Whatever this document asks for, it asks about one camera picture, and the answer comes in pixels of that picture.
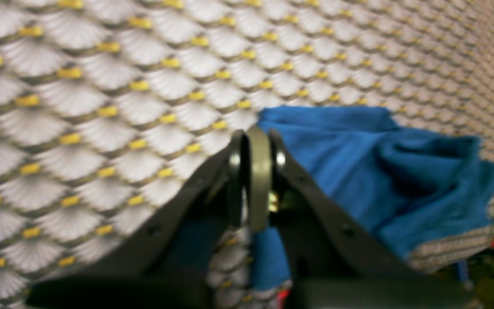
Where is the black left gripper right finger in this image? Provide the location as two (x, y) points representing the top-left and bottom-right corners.
(247, 126), (474, 309)

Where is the blue long-sleeve T-shirt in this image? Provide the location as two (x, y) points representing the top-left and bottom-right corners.
(161, 105), (494, 292)

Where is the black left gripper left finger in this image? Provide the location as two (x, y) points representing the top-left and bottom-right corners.
(26, 130), (247, 309)

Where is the fan-patterned table cloth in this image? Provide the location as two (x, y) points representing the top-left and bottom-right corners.
(0, 0), (494, 309)

